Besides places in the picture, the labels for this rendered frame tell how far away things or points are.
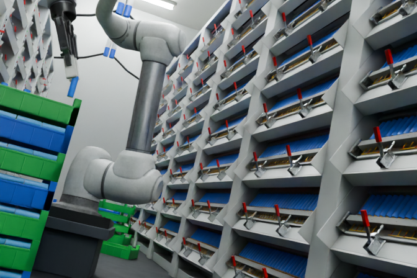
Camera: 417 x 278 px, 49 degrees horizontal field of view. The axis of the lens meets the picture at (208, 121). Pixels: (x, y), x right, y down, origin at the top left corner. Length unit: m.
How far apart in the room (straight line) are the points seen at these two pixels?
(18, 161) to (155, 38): 0.83
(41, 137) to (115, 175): 0.59
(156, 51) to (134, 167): 0.47
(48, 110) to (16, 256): 0.39
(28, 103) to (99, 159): 0.65
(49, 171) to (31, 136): 0.11
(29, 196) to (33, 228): 0.08
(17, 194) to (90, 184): 0.61
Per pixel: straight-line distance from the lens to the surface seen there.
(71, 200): 1.91
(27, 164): 1.33
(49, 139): 1.34
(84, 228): 1.82
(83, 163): 1.92
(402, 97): 1.15
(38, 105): 1.34
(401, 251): 1.04
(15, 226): 1.33
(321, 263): 1.24
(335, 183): 1.25
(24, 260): 1.35
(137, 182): 1.83
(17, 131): 1.33
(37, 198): 1.33
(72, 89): 1.39
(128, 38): 1.96
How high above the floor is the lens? 0.30
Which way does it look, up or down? 12 degrees up
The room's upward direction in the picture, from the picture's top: 13 degrees clockwise
